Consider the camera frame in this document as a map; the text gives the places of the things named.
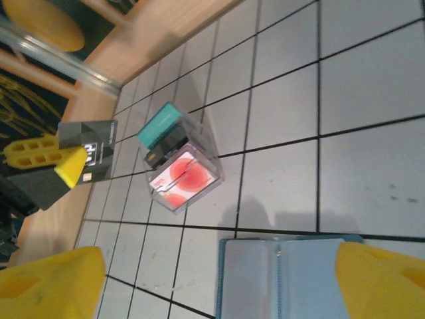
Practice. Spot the black credit card gold logo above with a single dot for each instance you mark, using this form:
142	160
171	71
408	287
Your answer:
166	146

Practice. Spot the aluminium frame post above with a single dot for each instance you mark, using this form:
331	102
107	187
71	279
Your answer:
66	63

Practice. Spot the teal credit card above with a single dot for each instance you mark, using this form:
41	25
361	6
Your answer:
159	126

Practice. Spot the white card red circles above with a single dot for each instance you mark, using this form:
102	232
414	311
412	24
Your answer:
186	179

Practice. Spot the clear acrylic card box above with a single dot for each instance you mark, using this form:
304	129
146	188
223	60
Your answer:
202	149

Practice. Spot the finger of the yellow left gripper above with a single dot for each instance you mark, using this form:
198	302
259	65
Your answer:
33	153
74	166

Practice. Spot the teal leather card holder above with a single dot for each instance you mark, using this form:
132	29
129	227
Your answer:
252	282

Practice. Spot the wall panel yellow disc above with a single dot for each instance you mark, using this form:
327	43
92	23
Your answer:
43	23

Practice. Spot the dark grey VIP card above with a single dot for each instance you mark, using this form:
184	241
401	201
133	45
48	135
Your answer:
99	149

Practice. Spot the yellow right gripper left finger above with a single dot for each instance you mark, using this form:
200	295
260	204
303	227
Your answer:
46	285

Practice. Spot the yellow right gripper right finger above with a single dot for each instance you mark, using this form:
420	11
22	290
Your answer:
382	285

